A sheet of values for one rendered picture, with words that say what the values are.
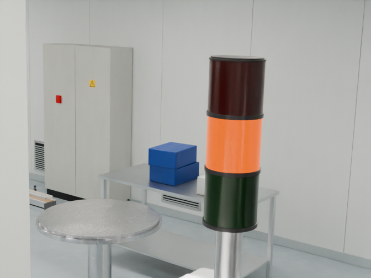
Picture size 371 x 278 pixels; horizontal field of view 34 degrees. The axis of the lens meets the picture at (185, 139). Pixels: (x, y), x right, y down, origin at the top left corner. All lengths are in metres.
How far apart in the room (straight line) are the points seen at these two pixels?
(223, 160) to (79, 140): 7.33
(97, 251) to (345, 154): 2.83
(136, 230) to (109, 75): 3.38
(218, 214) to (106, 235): 3.69
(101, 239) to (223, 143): 3.71
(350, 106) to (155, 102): 2.47
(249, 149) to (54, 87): 7.58
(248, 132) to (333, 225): 5.99
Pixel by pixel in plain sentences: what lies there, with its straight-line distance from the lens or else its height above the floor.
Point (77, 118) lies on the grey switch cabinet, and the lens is 7.81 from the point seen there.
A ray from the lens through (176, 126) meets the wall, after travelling 7.29.
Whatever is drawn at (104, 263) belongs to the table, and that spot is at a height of 0.58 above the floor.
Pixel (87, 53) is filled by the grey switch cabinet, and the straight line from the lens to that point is 7.59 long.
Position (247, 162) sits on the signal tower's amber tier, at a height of 2.26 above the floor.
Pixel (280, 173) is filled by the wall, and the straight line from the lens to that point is 6.63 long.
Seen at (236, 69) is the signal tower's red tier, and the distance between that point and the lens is 0.51.
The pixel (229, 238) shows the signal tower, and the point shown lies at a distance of 0.55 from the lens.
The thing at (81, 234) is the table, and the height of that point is 0.93.
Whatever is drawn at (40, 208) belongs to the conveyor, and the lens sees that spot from 5.01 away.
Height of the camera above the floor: 2.38
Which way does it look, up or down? 11 degrees down
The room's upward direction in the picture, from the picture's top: 2 degrees clockwise
